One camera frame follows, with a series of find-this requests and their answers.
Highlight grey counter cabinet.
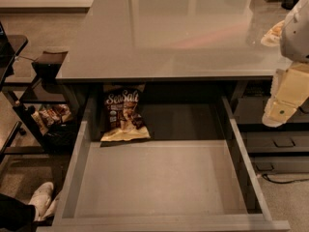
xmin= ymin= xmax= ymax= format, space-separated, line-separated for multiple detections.
xmin=55 ymin=0 xmax=309 ymax=176

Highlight black cable on floor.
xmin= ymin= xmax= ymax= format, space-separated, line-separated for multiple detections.
xmin=261 ymin=173 xmax=309 ymax=186

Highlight white shoe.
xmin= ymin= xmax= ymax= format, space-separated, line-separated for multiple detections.
xmin=29 ymin=182 xmax=61 ymax=221

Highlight open grey top drawer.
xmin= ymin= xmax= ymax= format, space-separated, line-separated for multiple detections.
xmin=38 ymin=97 xmax=290 ymax=232

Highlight dark wooden side cart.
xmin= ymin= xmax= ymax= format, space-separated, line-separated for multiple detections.
xmin=0 ymin=21 xmax=80 ymax=157

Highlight snack bags on cart shelf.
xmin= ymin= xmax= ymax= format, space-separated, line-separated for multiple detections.
xmin=30 ymin=103 xmax=72 ymax=135

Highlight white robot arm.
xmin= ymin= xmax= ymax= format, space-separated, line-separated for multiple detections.
xmin=261 ymin=0 xmax=309 ymax=128

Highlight black trouser leg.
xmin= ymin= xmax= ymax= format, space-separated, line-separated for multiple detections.
xmin=0 ymin=193 xmax=36 ymax=232

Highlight brown sea salt chip bag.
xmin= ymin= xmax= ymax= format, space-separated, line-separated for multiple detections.
xmin=100 ymin=84 xmax=150 ymax=142

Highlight snack packet on counter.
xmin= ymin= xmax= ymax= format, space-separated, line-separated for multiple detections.
xmin=261 ymin=20 xmax=284 ymax=47

